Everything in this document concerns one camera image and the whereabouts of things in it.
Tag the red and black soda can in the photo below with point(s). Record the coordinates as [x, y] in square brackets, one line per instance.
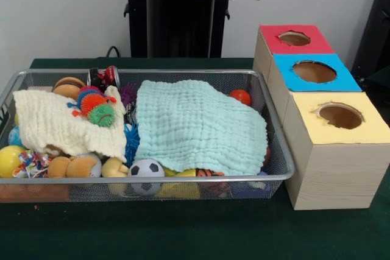
[105, 78]

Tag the toy hamburger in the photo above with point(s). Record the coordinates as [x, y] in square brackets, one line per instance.
[67, 87]

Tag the dark green tablecloth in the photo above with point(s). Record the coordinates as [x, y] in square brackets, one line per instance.
[381, 75]
[182, 232]

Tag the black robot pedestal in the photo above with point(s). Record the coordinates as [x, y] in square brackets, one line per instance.
[179, 13]

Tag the black upright panel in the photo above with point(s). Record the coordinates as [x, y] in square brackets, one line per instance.
[374, 28]

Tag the cream muslin cloth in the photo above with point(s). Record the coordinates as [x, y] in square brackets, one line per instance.
[55, 123]

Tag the yellow plastic ball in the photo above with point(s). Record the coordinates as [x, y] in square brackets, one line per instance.
[9, 161]

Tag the red rubber ball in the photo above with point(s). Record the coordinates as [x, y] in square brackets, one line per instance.
[241, 96]

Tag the mint green muslin cloth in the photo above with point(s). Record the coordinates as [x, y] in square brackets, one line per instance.
[195, 126]

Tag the wooden box with three holes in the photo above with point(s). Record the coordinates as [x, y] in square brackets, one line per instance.
[335, 174]

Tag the brown plush teddy bear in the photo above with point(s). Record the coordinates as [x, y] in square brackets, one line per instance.
[76, 167]

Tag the black and white soccer ball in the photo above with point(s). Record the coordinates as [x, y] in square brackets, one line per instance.
[146, 168]

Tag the multicolour spiky caterpillar toy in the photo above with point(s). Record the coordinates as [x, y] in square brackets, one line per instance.
[102, 114]

